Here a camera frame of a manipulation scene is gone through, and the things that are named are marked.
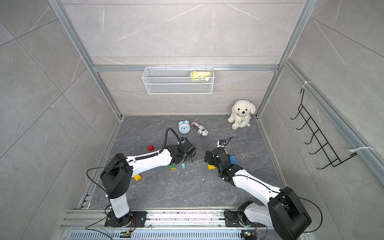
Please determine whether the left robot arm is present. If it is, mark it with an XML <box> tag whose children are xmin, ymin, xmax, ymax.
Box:
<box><xmin>100</xmin><ymin>128</ymin><xmax>196</xmax><ymax>220</ymax></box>

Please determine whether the yellow lego brick near left arm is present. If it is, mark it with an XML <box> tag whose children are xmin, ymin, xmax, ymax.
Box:
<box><xmin>134</xmin><ymin>175</ymin><xmax>141</xmax><ymax>182</ymax></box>

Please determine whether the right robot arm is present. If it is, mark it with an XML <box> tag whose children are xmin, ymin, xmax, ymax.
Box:
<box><xmin>204</xmin><ymin>147</ymin><xmax>312</xmax><ymax>240</ymax></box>

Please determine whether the blue long lego brick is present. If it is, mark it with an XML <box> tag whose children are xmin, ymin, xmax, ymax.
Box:
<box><xmin>230</xmin><ymin>155</ymin><xmax>237</xmax><ymax>165</ymax></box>

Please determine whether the red lego brick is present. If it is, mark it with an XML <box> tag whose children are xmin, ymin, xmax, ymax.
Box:
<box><xmin>147</xmin><ymin>145</ymin><xmax>154</xmax><ymax>152</ymax></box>

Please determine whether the blue alarm clock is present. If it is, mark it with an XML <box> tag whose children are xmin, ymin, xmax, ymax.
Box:
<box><xmin>178</xmin><ymin>119</ymin><xmax>191</xmax><ymax>134</ymax></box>

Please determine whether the white plush dog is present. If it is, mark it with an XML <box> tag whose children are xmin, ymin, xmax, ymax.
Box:
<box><xmin>228</xmin><ymin>100</ymin><xmax>256</xmax><ymax>130</ymax></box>

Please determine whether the yellow sponge in basket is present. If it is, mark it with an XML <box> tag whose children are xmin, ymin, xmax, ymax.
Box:
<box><xmin>189</xmin><ymin>71</ymin><xmax>212</xmax><ymax>82</ymax></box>

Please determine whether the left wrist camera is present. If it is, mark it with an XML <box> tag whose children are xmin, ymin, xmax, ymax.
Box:
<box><xmin>178</xmin><ymin>137</ymin><xmax>185</xmax><ymax>144</ymax></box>

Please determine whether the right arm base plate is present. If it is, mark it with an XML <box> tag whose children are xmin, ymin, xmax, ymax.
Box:
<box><xmin>223</xmin><ymin>210</ymin><xmax>265</xmax><ymax>228</ymax></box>

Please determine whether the white wire mesh basket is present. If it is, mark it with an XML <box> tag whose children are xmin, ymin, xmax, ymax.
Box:
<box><xmin>142</xmin><ymin>67</ymin><xmax>215</xmax><ymax>95</ymax></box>

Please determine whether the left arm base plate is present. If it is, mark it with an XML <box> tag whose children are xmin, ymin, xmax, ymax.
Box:
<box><xmin>104</xmin><ymin>211</ymin><xmax>148</xmax><ymax>228</ymax></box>

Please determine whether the black wire hook rack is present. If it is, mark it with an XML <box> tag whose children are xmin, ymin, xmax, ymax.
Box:
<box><xmin>290</xmin><ymin>89</ymin><xmax>358</xmax><ymax>170</ymax></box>

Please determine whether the aluminium mounting rail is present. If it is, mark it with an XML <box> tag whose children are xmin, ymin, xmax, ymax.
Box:
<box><xmin>59</xmin><ymin>208</ymin><xmax>254</xmax><ymax>230</ymax></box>

